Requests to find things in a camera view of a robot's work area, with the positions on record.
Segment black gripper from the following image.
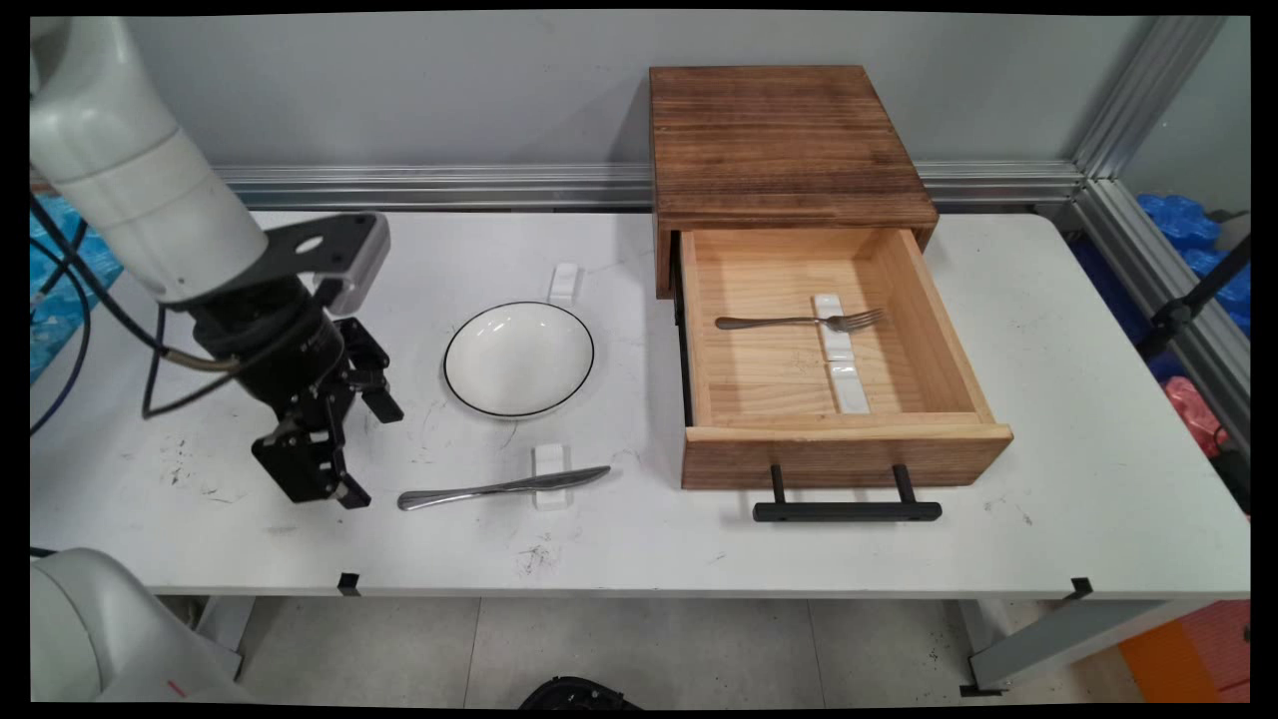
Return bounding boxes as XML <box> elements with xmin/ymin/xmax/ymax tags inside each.
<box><xmin>188</xmin><ymin>278</ymin><xmax>405</xmax><ymax>510</ymax></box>

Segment silver table knife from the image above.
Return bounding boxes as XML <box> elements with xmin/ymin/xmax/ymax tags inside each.
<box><xmin>396</xmin><ymin>465</ymin><xmax>611</xmax><ymax>512</ymax></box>

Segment white plate with black rim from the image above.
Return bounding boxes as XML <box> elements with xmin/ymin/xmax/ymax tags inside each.
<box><xmin>442</xmin><ymin>302</ymin><xmax>596</xmax><ymax>419</ymax></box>

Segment grey metal table leg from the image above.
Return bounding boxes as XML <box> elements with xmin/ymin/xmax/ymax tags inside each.
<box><xmin>960</xmin><ymin>597</ymin><xmax>1214</xmax><ymax>697</ymax></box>
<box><xmin>195</xmin><ymin>597</ymin><xmax>256</xmax><ymax>680</ymax></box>

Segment blue plastic bags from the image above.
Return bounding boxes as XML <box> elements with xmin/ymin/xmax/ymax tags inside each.
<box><xmin>1138</xmin><ymin>193</ymin><xmax>1251</xmax><ymax>336</ymax></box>
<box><xmin>30</xmin><ymin>195</ymin><xmax>126</xmax><ymax>385</ymax></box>

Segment black round floor object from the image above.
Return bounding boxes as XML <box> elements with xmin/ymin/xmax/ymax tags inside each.
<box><xmin>519</xmin><ymin>676</ymin><xmax>645</xmax><ymax>710</ymax></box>

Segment silver metal fork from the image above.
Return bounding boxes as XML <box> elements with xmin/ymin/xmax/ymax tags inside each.
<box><xmin>715</xmin><ymin>308</ymin><xmax>885</xmax><ymax>334</ymax></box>

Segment light wooden drawer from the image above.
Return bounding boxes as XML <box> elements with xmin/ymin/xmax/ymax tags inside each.
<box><xmin>679</xmin><ymin>228</ymin><xmax>1014</xmax><ymax>490</ymax></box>

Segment dark wooden cabinet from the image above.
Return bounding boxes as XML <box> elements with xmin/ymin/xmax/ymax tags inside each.
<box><xmin>649</xmin><ymin>65</ymin><xmax>940</xmax><ymax>301</ymax></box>

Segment black tripod stand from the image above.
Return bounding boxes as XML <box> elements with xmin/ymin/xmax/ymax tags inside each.
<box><xmin>1138</xmin><ymin>232</ymin><xmax>1251</xmax><ymax>360</ymax></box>

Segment pink plastic bag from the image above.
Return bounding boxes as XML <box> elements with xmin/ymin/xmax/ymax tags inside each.
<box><xmin>1163</xmin><ymin>375</ymin><xmax>1231</xmax><ymax>458</ymax></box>

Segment orange box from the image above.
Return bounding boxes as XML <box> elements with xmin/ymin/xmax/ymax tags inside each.
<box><xmin>1118</xmin><ymin>599</ymin><xmax>1251</xmax><ymax>703</ymax></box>

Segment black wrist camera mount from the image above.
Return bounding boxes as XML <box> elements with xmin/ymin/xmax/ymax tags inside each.
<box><xmin>262</xmin><ymin>213</ymin><xmax>390</xmax><ymax>316</ymax></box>

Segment black camera cable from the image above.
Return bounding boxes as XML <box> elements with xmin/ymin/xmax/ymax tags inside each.
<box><xmin>30</xmin><ymin>200</ymin><xmax>345</xmax><ymax>437</ymax></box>

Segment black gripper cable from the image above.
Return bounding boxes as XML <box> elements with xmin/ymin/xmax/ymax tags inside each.
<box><xmin>30</xmin><ymin>195</ymin><xmax>241</xmax><ymax>378</ymax></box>

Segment horizontal aluminium frame rail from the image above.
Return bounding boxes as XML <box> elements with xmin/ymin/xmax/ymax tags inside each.
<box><xmin>210</xmin><ymin>160</ymin><xmax>1084</xmax><ymax>213</ymax></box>

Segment black drawer handle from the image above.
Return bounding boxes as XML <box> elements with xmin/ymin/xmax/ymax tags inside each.
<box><xmin>752</xmin><ymin>463</ymin><xmax>943</xmax><ymax>523</ymax></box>

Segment side aluminium frame rail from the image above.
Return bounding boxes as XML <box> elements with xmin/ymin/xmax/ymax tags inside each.
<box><xmin>1068</xmin><ymin>178</ymin><xmax>1251</xmax><ymax>450</ymax></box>

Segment upright aluminium frame post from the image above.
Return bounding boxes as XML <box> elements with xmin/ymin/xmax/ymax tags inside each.
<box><xmin>1073</xmin><ymin>15</ymin><xmax>1229</xmax><ymax>183</ymax></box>

